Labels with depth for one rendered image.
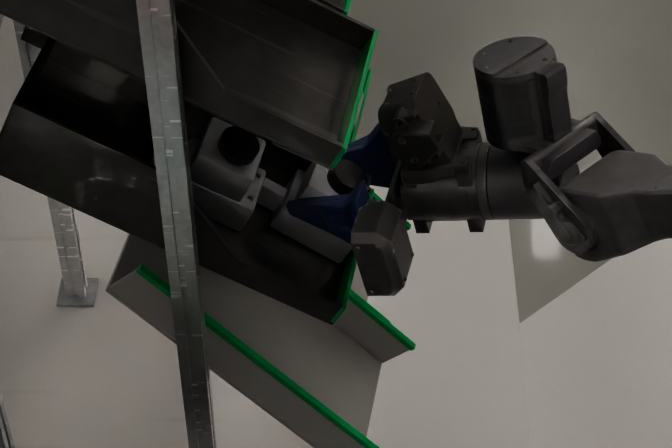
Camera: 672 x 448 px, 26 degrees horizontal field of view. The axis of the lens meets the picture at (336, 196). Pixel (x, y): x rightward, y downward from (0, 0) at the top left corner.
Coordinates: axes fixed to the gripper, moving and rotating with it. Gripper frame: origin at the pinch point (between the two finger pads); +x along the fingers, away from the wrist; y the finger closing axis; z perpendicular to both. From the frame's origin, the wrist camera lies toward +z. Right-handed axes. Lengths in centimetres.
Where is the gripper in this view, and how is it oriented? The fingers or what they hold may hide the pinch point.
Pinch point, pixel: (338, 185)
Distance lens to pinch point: 110.6
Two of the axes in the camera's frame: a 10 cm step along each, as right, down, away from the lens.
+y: -2.4, 6.6, -7.2
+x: -9.4, 0.3, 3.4
